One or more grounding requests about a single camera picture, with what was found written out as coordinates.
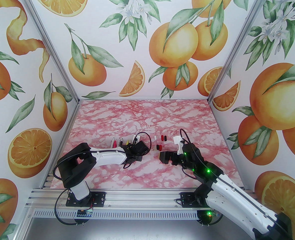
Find small blue circuit board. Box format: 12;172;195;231
77;209;93;218

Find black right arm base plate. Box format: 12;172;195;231
179;191;222;208

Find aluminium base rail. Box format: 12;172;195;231
25;188;263;219

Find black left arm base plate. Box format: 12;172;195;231
66;191;106;207

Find black base cable loop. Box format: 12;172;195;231
197;208;224;227
55;195;94;226

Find aluminium frame post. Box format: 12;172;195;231
19;0;81;104
207;0;283;104

